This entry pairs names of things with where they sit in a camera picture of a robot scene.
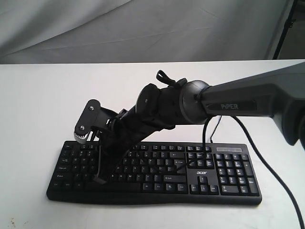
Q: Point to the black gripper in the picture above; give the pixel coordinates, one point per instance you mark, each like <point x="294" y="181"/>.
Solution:
<point x="124" y="131"/>

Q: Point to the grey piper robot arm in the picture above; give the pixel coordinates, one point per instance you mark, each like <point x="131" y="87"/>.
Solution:
<point x="278" y="94"/>

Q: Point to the black acer keyboard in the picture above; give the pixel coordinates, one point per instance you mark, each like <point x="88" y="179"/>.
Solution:
<point x="158" y="173"/>

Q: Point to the grey backdrop cloth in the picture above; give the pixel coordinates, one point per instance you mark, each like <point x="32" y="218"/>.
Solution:
<point x="119" y="31"/>

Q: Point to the black stand pole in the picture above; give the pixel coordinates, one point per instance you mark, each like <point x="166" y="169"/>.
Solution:
<point x="287" y="25"/>

